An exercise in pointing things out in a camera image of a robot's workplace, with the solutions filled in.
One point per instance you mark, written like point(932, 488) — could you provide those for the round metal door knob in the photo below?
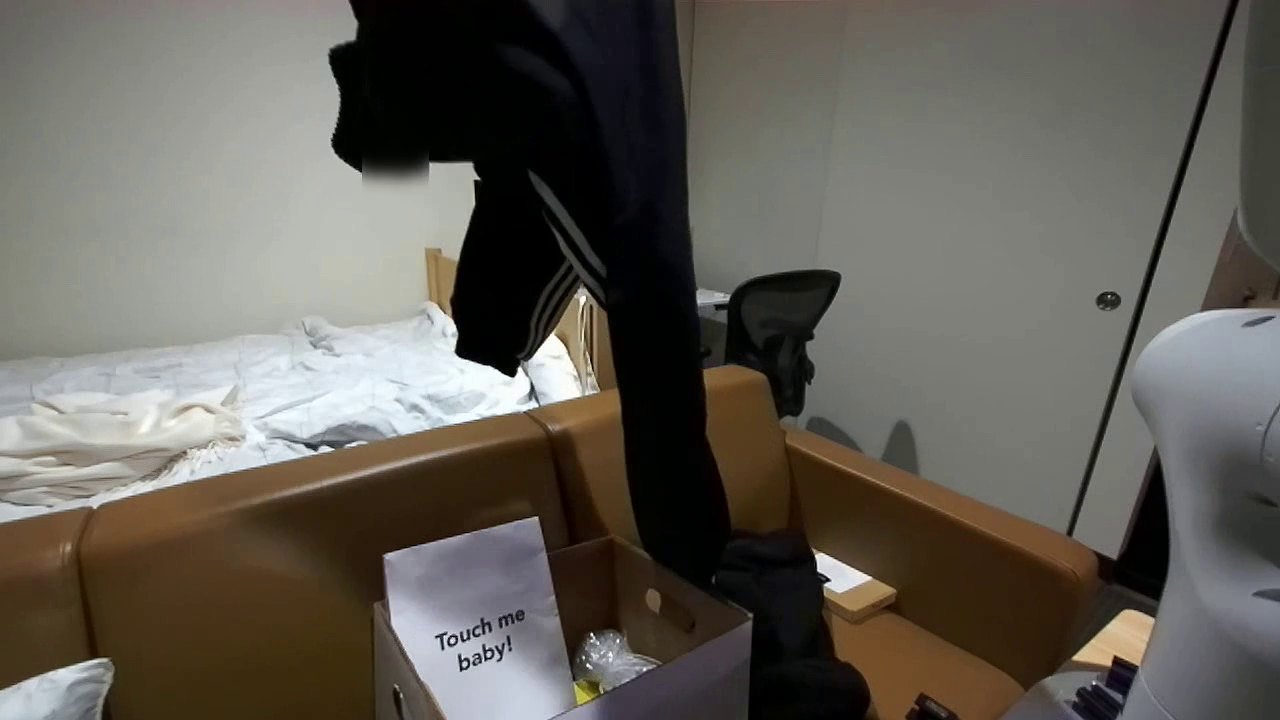
point(1108, 300)

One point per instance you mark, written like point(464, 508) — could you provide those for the black mesh office chair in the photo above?
point(781, 327)

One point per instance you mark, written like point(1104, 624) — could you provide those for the light wooden board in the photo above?
point(872, 598)

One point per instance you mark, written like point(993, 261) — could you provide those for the white paper sign with writing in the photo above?
point(481, 624)

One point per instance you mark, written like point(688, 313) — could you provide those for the white cushion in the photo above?
point(54, 692)

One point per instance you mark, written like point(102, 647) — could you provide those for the bed with white sheets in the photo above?
point(202, 403)

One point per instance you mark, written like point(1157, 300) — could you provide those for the brown leather sofa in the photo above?
point(267, 562)

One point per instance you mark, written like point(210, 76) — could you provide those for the white desk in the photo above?
point(713, 300)

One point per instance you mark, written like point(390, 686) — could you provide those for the clear plastic bag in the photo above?
point(612, 662)

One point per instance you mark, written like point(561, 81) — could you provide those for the dark blue jacket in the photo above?
point(642, 264)

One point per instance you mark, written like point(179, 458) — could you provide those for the white door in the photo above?
point(1001, 264)

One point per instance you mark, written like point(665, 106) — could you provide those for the small white paper sheet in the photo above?
point(842, 569)

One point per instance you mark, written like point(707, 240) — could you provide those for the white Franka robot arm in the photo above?
point(1212, 535)

